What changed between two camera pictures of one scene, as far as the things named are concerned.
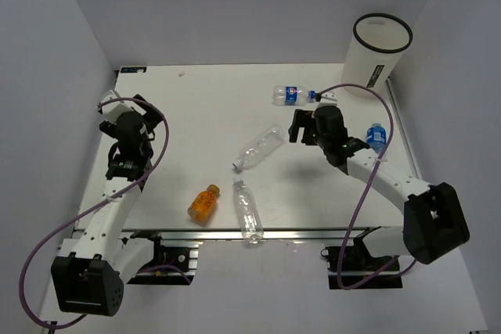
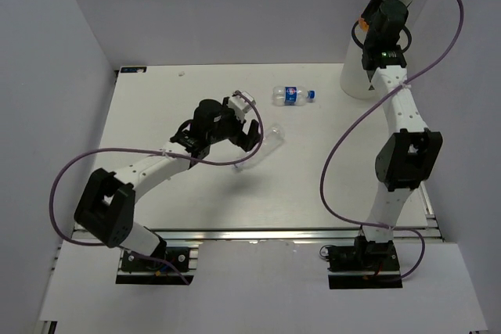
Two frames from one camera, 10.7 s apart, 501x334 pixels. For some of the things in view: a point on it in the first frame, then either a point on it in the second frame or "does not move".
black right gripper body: (322, 141) -> (370, 12)
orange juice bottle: (203, 205) -> (363, 24)
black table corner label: (133, 69) does not move
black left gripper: (152, 117) -> (245, 141)
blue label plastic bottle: (292, 95) does not move
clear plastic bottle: (269, 141) does not move
